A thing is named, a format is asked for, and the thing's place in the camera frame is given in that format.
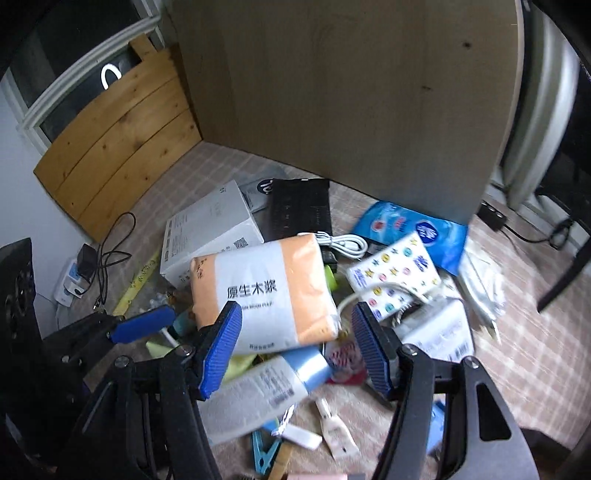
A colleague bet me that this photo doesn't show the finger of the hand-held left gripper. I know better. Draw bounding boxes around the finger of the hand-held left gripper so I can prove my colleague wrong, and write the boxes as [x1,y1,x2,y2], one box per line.
[43,306,176,366]

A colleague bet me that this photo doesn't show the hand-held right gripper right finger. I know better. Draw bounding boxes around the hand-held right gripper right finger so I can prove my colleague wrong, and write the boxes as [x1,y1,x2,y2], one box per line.
[350,300,542,480]

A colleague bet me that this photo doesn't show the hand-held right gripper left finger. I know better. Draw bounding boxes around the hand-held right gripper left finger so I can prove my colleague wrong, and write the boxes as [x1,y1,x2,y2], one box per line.
[60,300,243,480]

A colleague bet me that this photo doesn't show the orange tissue pack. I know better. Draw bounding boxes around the orange tissue pack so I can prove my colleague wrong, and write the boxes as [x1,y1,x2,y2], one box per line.
[190,233,343,357]

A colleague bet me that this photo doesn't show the plaid cloth desktop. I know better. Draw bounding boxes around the plaid cloth desktop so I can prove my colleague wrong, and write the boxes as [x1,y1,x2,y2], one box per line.
[0,138,591,480]

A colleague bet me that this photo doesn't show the pink snack packet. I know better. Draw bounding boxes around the pink snack packet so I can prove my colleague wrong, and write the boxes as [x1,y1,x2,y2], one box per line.
[324,340,366,385]

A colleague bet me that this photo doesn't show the yellow ruler tape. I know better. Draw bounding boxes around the yellow ruler tape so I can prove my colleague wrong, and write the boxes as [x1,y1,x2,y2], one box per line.
[112,250,163,318]

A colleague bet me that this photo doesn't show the white blue sunscreen bottle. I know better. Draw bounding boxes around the white blue sunscreen bottle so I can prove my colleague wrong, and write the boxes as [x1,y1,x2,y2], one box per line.
[198,345,334,445]

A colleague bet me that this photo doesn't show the white adapter box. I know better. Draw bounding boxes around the white adapter box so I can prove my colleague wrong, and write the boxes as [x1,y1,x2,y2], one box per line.
[395,297,475,364]

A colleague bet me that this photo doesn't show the patterned tissue pack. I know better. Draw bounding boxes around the patterned tissue pack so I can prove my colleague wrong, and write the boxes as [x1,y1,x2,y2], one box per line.
[345,231,443,322]

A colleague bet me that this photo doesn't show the white power strip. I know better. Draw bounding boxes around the white power strip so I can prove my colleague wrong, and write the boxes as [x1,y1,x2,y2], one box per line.
[52,258,93,308]

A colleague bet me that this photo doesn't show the black charger plug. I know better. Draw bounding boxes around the black charger plug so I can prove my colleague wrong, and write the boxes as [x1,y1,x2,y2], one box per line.
[76,244,99,278]

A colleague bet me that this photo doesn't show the small white cream tube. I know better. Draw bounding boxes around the small white cream tube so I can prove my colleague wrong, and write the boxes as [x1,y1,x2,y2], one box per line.
[313,396,359,459]

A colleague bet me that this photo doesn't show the blue clothespin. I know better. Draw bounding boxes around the blue clothespin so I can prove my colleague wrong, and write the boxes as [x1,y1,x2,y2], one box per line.
[250,416,283,477]

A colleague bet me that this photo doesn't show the small white stick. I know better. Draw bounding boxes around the small white stick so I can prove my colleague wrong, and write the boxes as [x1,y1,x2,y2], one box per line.
[281,423,324,450]

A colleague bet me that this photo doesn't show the white cardboard box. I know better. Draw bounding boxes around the white cardboard box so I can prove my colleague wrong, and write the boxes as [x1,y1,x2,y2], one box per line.
[159,179,266,290]

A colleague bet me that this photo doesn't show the clear plastic bag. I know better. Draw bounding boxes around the clear plastic bag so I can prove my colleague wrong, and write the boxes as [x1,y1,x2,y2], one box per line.
[456,236,509,343]

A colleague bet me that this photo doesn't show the blue wet wipes pack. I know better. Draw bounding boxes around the blue wet wipes pack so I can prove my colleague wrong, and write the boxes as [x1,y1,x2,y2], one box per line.
[352,200,470,276]

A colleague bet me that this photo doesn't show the dark grey pack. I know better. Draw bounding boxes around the dark grey pack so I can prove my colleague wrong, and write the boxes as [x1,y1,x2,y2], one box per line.
[239,177,274,214]

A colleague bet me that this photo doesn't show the black flat box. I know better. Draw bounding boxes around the black flat box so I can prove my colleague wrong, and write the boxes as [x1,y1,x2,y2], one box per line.
[267,177,334,240]

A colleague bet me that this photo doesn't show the black power strip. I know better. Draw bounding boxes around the black power strip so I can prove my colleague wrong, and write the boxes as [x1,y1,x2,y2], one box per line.
[477,200,509,232]

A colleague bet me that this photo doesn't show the wooden plank panel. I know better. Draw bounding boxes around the wooden plank panel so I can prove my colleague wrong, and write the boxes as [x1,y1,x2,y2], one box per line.
[32,34,205,244]

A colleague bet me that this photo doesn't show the dark chair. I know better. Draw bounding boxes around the dark chair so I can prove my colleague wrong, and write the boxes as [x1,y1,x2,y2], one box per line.
[537,175,591,313]

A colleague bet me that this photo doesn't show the large wooden board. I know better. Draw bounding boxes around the large wooden board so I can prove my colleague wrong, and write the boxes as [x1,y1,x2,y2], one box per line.
[170,0,523,219]

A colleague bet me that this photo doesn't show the black cable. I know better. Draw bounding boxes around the black cable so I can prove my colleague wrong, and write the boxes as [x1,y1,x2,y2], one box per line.
[91,211,138,311]

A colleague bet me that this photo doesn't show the white usb cable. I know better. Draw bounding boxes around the white usb cable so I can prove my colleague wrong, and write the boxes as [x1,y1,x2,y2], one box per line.
[301,231,371,260]

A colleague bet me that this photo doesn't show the white window frame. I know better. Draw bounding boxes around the white window frame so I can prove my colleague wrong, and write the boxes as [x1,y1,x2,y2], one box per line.
[488,9,583,209]
[0,0,164,149]

